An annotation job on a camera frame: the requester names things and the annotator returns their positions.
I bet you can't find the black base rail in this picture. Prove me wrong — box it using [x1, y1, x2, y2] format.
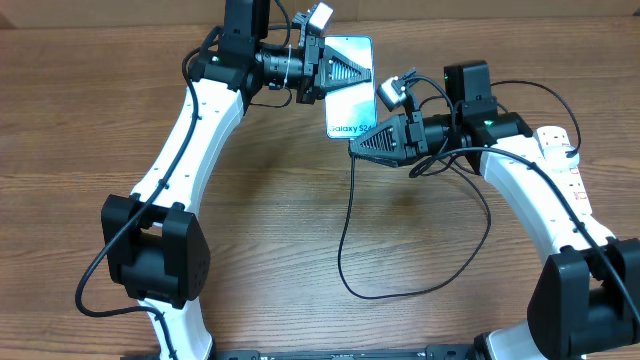
[208, 344, 489, 360]

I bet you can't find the white charger plug adapter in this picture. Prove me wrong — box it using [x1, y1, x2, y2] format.
[542, 145, 580, 170]

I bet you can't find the white power strip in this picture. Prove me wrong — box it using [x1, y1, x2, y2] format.
[534, 126, 592, 216]

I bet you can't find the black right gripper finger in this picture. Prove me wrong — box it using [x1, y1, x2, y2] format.
[357, 153, 415, 168]
[349, 115, 408, 160]

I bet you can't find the Galaxy smartphone with teal screen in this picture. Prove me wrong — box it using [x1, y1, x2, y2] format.
[324, 35, 377, 139]

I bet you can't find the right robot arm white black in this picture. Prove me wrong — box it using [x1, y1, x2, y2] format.
[349, 61, 639, 359]

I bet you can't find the black USB charging cable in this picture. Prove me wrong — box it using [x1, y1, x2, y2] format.
[337, 80, 582, 301]

